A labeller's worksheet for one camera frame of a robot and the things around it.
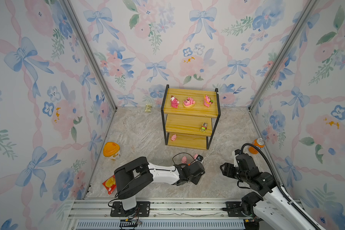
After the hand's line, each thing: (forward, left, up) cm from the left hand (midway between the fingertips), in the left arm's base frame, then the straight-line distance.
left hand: (199, 173), depth 85 cm
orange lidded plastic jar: (+10, +51, +9) cm, 53 cm away
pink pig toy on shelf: (+24, +15, +2) cm, 28 cm away
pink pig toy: (+8, +9, 0) cm, 12 cm away
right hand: (+1, -13, +7) cm, 15 cm away
